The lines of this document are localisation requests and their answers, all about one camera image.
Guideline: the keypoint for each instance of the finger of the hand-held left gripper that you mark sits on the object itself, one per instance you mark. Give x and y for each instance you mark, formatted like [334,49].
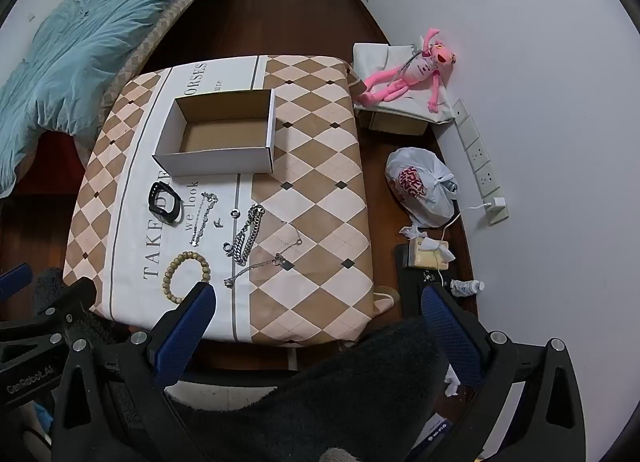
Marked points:
[15,282]
[60,304]

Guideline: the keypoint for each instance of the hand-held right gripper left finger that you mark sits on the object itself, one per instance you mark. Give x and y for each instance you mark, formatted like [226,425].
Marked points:
[185,332]

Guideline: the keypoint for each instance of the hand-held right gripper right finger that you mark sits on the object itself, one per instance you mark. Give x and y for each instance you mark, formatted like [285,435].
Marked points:
[450,337]

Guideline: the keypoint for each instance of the black small case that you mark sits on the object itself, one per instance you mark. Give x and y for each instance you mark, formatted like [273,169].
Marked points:
[170,218]

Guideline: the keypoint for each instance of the white cardboard box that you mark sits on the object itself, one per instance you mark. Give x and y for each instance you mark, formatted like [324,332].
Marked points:
[215,165]

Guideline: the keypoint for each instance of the crumpled white tissue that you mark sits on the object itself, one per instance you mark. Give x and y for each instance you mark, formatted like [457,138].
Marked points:
[452,382]
[411,231]

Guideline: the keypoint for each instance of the crushed plastic bottle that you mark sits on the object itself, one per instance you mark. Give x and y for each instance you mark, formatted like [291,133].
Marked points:
[467,287]

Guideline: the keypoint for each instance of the yellow tissue box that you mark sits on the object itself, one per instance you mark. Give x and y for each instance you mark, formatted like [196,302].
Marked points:
[425,254]

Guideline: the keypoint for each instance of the dark fleece garment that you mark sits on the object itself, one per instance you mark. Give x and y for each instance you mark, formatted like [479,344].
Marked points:
[325,392]

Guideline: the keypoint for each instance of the white plastic bag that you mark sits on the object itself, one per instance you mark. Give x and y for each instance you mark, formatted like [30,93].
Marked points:
[425,202]

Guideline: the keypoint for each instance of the white charger plug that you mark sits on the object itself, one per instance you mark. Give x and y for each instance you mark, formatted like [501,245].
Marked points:
[497,205]

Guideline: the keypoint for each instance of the checked brown tablecloth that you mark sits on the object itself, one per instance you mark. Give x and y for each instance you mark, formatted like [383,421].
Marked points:
[310,167]

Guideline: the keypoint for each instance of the brown cardboard box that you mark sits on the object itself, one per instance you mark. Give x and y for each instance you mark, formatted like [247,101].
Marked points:
[395,123]

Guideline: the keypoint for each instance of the light blue blanket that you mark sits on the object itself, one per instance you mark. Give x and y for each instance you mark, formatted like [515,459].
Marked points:
[90,42]

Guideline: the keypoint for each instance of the pink plush toy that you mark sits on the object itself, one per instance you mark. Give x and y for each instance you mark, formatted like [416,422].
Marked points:
[420,67]

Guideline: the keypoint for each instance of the white cloth bag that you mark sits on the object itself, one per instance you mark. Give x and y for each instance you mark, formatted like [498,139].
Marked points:
[380,54]

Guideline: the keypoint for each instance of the bed with patterned mattress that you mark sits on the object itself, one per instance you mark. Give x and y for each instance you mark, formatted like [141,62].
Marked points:
[165,27]

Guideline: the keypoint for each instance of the white wall socket strip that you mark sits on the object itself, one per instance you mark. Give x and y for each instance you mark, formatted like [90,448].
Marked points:
[475,152]

